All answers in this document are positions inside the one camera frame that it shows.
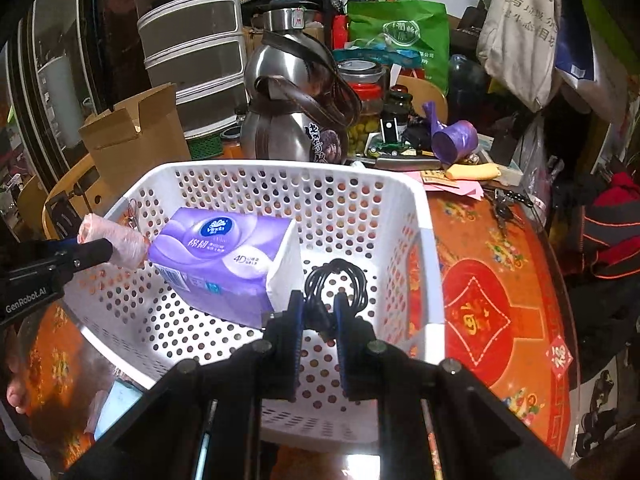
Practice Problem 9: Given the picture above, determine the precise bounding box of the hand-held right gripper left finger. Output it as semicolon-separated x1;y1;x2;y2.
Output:
62;290;306;480

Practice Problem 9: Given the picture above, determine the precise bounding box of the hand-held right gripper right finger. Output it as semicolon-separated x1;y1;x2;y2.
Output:
333;291;576;480

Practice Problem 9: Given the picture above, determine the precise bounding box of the black cable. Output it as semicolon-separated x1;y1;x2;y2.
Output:
303;258;368;341

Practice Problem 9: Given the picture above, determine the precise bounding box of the purple tissue pack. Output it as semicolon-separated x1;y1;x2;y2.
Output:
148;206;303;330

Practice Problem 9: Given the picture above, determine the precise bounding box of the white perforated plastic basket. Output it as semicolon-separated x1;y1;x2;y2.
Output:
62;160;446;445

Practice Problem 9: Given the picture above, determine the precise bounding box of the person's left hand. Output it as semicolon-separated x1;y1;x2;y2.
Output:
7;355;38;416

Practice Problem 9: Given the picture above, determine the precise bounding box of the black phone stand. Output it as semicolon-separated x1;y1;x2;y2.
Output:
47;192;86;241

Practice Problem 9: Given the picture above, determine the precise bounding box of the wooden chair back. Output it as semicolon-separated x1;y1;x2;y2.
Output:
42;152;101;241

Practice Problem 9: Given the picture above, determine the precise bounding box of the open cardboard box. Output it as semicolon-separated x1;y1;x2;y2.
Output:
78;82;193;211

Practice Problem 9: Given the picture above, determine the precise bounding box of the smartphone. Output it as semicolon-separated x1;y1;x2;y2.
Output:
92;379;146;443

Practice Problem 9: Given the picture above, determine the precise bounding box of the green woven tray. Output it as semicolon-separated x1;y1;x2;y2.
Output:
187;132;226;158

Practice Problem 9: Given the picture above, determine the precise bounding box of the orange filled jar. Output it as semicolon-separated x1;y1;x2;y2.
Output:
220;129;246;161

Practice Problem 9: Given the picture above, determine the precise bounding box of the pink paper sheet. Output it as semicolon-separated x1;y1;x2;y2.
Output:
420;170;486;198

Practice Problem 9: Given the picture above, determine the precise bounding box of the bunch of keys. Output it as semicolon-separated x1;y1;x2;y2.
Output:
487;187;533;226

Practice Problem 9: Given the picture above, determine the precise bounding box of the yellow cloth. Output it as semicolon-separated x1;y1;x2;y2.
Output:
445;162;501;181

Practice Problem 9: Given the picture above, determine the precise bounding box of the purple cup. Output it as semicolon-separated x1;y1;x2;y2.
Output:
422;101;479;165

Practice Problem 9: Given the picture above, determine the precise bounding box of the red lidded glass jar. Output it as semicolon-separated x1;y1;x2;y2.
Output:
347;82;388;156

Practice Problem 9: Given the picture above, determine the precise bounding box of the dark lidded glass jar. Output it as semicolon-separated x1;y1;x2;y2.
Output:
382;86;415;123

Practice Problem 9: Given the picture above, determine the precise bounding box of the grey stacked food cover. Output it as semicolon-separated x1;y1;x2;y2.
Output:
132;0;251;138

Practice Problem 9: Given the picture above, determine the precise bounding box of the gourd-shaped steel flask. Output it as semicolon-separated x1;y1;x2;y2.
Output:
240;7;363;163

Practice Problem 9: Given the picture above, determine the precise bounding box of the red and black jacket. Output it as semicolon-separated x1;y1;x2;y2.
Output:
565;172;640;281

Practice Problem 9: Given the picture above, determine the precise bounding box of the green shopping bag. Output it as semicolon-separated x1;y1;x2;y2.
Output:
346;0;451;96

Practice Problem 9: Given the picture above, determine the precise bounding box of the beige canvas tote bag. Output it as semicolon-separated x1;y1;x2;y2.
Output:
476;0;563;113

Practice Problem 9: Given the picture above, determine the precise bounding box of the blue and white bag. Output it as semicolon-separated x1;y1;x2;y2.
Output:
554;0;608;106

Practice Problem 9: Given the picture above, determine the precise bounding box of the bright green paper bag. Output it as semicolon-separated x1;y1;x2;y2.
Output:
570;0;640;76

